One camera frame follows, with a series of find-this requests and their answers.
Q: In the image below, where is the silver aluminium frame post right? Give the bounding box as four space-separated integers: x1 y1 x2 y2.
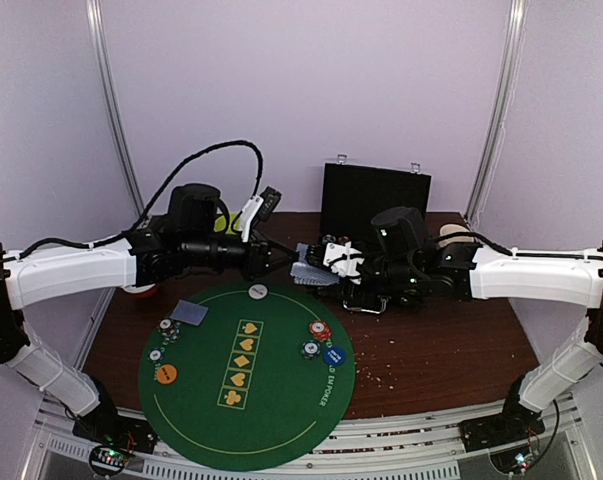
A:
465 0 528 229

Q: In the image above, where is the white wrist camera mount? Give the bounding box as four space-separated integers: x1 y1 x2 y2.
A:
322 242 365 285
238 186 282 243

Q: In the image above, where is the black poker chip case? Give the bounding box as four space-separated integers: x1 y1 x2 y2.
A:
319 163 431 251

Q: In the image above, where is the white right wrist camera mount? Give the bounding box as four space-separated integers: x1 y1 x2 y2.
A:
322 242 365 285

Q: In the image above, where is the white patterned ceramic mug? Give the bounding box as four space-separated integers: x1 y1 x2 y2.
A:
438 223 476 248

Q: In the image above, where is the silver aluminium frame post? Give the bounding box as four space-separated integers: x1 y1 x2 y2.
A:
465 0 528 229
85 0 145 214

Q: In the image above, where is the red cream poker chip stack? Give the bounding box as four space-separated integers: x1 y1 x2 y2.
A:
309 321 332 342

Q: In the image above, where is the lime green plastic bowl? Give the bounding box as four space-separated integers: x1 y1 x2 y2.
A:
214 213 241 235

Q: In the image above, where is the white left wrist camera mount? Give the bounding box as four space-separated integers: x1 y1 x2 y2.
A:
238 186 282 243

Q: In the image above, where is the round green poker mat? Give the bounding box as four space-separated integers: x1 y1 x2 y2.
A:
138 283 356 472

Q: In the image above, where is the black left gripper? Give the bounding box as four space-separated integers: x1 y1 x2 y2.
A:
182 230 299 282

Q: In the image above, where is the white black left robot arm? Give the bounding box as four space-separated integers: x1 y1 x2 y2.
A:
0 183 293 444

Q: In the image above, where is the orange big blind button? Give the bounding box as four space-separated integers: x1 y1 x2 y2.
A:
155 364 178 385

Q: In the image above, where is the green white small chip stack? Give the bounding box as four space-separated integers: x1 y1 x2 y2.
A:
147 349 164 366

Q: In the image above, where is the blue small blind button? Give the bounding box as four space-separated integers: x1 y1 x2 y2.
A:
323 346 347 367

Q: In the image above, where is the silver aluminium frame post left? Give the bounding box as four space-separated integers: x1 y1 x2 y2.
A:
85 0 145 214

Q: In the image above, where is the orange white bowl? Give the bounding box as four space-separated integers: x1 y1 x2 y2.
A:
122 284 158 298

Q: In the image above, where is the single blue playing card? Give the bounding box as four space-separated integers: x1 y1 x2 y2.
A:
170 300 209 326

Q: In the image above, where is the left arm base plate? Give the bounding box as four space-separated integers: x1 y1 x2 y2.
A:
72 416 158 454

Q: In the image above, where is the blue playing card deck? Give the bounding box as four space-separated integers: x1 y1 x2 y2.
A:
290 261 341 287

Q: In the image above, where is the white dealer button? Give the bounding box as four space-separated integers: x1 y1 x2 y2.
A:
248 284 269 300

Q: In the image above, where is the silver case handle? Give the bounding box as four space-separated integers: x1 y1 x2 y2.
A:
342 297 388 315

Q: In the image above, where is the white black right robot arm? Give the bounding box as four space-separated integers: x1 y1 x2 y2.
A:
301 207 603 442

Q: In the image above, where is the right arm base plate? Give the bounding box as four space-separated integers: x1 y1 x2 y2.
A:
459 413 546 452

